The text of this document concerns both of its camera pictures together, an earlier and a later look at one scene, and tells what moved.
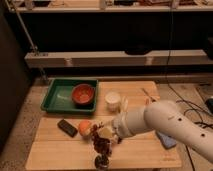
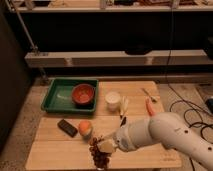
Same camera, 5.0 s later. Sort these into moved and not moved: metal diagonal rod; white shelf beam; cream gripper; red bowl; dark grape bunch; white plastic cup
Moved: dark grape bunch; cream gripper
Not moved: white shelf beam; white plastic cup; metal diagonal rod; red bowl
